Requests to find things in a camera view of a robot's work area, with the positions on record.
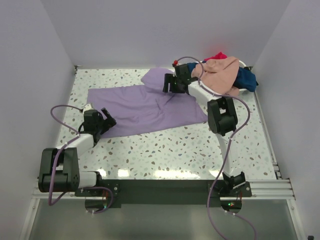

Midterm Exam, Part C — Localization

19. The lavender t shirt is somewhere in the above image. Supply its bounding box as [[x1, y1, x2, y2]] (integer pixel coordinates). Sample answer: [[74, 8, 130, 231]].
[[87, 67, 208, 139]]

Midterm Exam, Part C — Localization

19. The navy blue t shirt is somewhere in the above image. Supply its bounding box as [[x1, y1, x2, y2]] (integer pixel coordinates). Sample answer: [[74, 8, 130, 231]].
[[187, 61, 259, 93]]

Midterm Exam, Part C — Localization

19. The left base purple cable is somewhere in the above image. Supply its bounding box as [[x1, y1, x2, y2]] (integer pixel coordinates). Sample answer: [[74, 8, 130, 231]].
[[86, 186, 116, 215]]

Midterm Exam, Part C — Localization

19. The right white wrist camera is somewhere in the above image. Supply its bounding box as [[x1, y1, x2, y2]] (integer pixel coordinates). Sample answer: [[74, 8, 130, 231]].
[[172, 60, 180, 68]]

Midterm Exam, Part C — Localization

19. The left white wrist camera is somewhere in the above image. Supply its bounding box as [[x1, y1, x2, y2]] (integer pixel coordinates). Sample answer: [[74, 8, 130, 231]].
[[81, 103, 94, 114]]

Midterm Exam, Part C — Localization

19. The white laundry basket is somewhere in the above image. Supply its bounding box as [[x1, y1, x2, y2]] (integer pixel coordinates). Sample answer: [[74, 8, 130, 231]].
[[194, 59, 251, 95]]

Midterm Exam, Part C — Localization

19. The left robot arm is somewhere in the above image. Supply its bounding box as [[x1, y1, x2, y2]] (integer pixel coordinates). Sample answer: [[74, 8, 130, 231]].
[[38, 104, 117, 196]]

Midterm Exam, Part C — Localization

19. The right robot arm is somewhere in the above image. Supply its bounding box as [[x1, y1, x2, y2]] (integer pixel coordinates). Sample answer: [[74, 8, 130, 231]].
[[162, 61, 246, 197]]

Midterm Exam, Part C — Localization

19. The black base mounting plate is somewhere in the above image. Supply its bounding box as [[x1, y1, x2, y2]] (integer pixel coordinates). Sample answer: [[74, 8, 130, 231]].
[[75, 179, 253, 209]]

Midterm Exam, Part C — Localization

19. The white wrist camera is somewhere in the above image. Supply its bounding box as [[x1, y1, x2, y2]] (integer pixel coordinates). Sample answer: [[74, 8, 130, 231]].
[[172, 60, 180, 68], [81, 103, 94, 114]]

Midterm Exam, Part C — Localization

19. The peach pink t shirt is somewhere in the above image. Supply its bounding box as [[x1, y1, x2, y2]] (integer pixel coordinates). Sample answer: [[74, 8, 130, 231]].
[[191, 56, 240, 96]]

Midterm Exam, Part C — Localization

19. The red t shirt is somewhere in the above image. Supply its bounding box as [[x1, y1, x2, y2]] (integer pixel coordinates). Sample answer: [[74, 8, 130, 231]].
[[204, 51, 228, 61]]

